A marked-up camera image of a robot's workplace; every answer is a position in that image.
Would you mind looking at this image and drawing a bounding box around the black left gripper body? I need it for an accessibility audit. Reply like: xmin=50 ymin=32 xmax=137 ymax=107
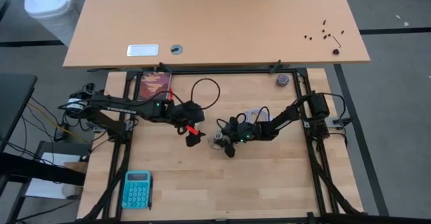
xmin=174 ymin=100 xmax=205 ymax=127

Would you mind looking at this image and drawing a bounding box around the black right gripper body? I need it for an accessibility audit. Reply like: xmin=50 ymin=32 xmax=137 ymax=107
xmin=224 ymin=118 xmax=244 ymax=145

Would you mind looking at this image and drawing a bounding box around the brushed metal lamp base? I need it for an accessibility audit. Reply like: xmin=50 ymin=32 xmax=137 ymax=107
xmin=209 ymin=129 xmax=234 ymax=151

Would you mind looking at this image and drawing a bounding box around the red cover book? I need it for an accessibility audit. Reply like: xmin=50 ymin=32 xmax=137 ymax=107
xmin=137 ymin=71 xmax=173 ymax=102

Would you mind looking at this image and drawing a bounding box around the white label plate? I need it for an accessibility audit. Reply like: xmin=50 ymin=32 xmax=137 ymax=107
xmin=126 ymin=44 xmax=160 ymax=57

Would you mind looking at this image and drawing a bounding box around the black pen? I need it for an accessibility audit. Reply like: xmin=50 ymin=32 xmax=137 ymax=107
xmin=148 ymin=176 xmax=154 ymax=211

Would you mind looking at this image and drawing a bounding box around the teal calculator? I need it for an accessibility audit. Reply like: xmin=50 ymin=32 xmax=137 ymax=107
xmin=121 ymin=170 xmax=152 ymax=211

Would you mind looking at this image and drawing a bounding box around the light wooden desk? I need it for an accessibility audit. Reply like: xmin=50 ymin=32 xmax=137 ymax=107
xmin=63 ymin=0 xmax=371 ymax=69

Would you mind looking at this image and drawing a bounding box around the black power adapter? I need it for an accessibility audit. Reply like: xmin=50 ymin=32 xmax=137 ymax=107
xmin=53 ymin=124 xmax=69 ymax=143

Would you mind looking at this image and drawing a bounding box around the white cardboard sheet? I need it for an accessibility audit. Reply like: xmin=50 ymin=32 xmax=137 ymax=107
xmin=25 ymin=151 xmax=85 ymax=200

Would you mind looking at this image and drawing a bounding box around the white trash bin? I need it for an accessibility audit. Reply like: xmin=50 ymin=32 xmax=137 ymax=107
xmin=24 ymin=0 xmax=79 ymax=46

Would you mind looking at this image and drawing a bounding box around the black side table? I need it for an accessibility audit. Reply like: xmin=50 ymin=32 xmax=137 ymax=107
xmin=0 ymin=74 xmax=38 ymax=154

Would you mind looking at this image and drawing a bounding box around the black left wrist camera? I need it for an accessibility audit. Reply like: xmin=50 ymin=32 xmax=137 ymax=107
xmin=185 ymin=132 xmax=207 ymax=148

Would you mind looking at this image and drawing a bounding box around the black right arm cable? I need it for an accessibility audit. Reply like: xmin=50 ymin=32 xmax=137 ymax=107
xmin=215 ymin=106 xmax=270 ymax=127

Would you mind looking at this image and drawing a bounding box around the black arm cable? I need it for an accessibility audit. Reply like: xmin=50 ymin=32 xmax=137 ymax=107
xmin=215 ymin=106 xmax=270 ymax=127
xmin=190 ymin=78 xmax=222 ymax=110

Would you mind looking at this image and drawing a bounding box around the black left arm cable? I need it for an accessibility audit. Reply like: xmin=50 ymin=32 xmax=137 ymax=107
xmin=190 ymin=78 xmax=222 ymax=110

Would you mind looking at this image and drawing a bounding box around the black cable bundle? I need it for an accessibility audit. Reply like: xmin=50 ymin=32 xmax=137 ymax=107
xmin=80 ymin=149 xmax=131 ymax=222
xmin=311 ymin=143 xmax=363 ymax=217

